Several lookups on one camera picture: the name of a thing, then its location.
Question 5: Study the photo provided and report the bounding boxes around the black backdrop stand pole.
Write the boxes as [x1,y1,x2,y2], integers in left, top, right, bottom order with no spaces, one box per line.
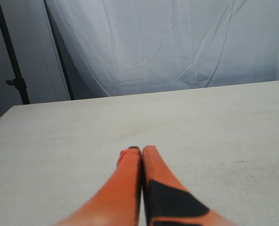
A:
[0,3,30,105]

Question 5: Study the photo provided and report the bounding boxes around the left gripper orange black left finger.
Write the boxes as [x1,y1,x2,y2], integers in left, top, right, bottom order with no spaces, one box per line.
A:
[57,146,141,226]

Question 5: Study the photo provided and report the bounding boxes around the white backdrop cloth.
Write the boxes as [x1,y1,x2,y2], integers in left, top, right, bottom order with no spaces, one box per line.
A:
[46,0,279,98]

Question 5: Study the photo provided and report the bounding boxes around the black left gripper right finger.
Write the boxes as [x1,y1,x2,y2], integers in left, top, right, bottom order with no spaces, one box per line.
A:
[142,145,235,226]

